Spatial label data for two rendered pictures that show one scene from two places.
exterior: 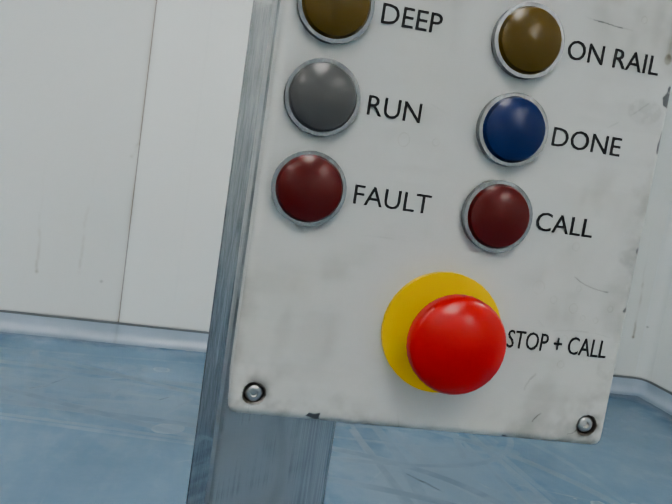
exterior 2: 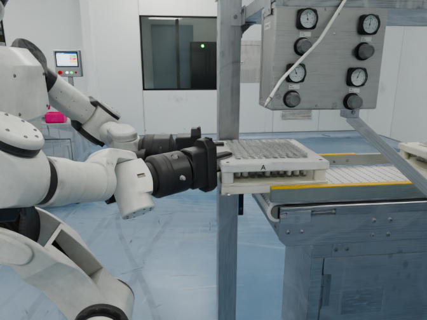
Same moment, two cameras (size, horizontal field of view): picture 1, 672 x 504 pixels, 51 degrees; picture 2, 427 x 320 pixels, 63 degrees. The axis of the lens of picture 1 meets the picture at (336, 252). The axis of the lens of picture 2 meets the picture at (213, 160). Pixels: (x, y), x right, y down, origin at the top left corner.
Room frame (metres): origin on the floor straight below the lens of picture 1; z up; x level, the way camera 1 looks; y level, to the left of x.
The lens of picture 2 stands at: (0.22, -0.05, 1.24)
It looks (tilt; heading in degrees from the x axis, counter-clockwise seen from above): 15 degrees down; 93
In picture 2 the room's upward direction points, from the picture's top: straight up
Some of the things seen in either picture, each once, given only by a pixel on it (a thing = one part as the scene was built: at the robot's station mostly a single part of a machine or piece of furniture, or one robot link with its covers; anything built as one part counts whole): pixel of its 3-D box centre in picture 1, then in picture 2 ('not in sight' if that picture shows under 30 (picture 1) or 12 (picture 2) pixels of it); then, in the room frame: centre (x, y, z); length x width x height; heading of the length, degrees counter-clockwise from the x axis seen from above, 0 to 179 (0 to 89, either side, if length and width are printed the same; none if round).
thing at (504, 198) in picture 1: (498, 216); not in sight; (0.29, -0.06, 1.05); 0.03 x 0.01 x 0.03; 100
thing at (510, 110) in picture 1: (514, 129); not in sight; (0.29, -0.06, 1.09); 0.03 x 0.01 x 0.03; 100
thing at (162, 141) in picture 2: not in sight; (178, 150); (0.08, 0.85, 1.02); 0.12 x 0.10 x 0.13; 2
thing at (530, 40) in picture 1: (530, 40); not in sight; (0.29, -0.06, 1.12); 0.03 x 0.01 x 0.03; 100
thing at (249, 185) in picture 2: not in sight; (262, 171); (0.30, 0.82, 0.98); 0.24 x 0.24 x 0.02; 10
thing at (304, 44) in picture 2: not in sight; (304, 43); (0.35, 0.64, 1.28); 0.03 x 0.02 x 0.04; 10
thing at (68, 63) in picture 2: not in sight; (70, 84); (-1.34, 3.27, 1.07); 0.23 x 0.10 x 0.62; 11
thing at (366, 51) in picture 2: not in sight; (366, 48); (0.47, 0.66, 1.27); 0.03 x 0.02 x 0.04; 10
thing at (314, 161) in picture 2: not in sight; (263, 153); (0.30, 0.82, 1.02); 0.25 x 0.24 x 0.02; 100
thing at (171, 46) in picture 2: not in sight; (183, 54); (-0.61, 5.87, 1.43); 1.38 x 0.01 x 1.16; 11
